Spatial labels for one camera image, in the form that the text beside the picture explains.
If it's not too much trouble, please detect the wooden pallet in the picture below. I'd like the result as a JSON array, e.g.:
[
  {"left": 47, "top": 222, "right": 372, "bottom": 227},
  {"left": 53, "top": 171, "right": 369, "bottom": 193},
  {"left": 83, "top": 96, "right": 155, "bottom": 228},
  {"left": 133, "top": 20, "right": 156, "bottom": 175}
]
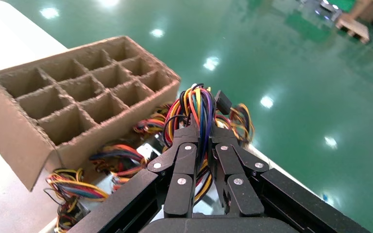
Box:
[{"left": 335, "top": 14, "right": 371, "bottom": 44}]

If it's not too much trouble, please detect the wire bundle with black connector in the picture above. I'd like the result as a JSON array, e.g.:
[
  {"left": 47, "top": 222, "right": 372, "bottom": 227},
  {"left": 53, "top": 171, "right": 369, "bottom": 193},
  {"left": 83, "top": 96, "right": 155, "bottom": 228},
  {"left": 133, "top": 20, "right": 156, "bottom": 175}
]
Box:
[{"left": 162, "top": 83, "right": 236, "bottom": 206}]

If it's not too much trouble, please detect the white label power supply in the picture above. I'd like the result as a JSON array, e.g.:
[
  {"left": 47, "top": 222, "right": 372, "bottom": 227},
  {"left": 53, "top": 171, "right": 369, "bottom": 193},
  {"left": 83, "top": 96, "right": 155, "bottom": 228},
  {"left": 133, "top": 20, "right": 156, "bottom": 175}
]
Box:
[{"left": 136, "top": 143, "right": 161, "bottom": 162}]

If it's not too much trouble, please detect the brown cardboard carton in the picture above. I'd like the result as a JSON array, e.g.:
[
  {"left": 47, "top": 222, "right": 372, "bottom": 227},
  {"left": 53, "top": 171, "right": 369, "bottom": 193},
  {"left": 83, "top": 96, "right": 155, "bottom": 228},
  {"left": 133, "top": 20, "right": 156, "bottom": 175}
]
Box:
[{"left": 350, "top": 0, "right": 373, "bottom": 22}]

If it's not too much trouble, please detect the multicolour wire bundle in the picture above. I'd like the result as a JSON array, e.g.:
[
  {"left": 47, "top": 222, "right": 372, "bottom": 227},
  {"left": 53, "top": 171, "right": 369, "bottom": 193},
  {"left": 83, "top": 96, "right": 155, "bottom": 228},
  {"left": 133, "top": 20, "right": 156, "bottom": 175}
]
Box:
[
  {"left": 133, "top": 103, "right": 172, "bottom": 136},
  {"left": 55, "top": 200, "right": 89, "bottom": 233},
  {"left": 43, "top": 167, "right": 110, "bottom": 202},
  {"left": 89, "top": 143, "right": 149, "bottom": 185},
  {"left": 230, "top": 102, "right": 255, "bottom": 145}
]

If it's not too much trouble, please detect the brown cardboard divider box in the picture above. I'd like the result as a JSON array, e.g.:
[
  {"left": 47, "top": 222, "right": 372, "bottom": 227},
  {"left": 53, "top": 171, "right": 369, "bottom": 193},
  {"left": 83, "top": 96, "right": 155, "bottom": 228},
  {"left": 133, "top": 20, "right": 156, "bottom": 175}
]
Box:
[{"left": 0, "top": 35, "right": 181, "bottom": 192}]

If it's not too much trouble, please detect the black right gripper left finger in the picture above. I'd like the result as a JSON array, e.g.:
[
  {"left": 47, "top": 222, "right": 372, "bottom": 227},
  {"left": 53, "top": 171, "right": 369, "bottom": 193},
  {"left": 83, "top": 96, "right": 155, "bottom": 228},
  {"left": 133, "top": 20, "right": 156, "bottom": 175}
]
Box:
[{"left": 152, "top": 117, "right": 200, "bottom": 216}]

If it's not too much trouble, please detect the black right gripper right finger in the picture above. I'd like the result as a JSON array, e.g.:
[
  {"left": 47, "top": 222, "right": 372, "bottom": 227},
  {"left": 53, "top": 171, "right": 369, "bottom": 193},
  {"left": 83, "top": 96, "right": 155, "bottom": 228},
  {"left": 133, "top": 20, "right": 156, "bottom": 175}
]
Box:
[{"left": 209, "top": 125, "right": 269, "bottom": 216}]

